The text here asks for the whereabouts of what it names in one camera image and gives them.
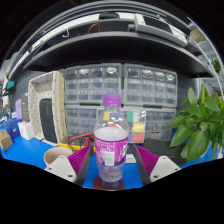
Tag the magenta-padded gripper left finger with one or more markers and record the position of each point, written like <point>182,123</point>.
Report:
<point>61,168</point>

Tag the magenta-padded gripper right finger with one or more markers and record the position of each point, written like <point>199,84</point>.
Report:
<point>165,168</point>

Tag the clear purple-capped drink bottle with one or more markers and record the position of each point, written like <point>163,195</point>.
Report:
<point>111,146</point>

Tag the black flat case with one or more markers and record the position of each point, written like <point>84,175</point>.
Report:
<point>156,146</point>

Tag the black box with white label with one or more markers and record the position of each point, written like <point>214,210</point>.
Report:
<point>130,158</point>

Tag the clear organizer with coloured parts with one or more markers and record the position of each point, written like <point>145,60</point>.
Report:
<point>137,128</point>

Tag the black rectangular speaker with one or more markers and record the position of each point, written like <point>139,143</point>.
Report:
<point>48,120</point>

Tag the green leafy plant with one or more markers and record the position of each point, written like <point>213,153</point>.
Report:
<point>200,126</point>

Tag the blue carton box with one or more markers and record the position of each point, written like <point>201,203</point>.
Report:
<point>12,128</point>

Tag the brown cardboard box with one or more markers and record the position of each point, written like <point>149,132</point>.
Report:
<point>5,140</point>

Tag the dark grey upright box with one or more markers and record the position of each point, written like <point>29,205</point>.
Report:
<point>25,107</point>

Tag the purple plastic bag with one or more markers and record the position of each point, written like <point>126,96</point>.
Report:
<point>18,109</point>

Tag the beige dotted open box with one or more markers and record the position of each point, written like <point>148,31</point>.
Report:
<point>35,96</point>

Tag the dark overhead shelf unit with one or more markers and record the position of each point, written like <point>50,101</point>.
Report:
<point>113,46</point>

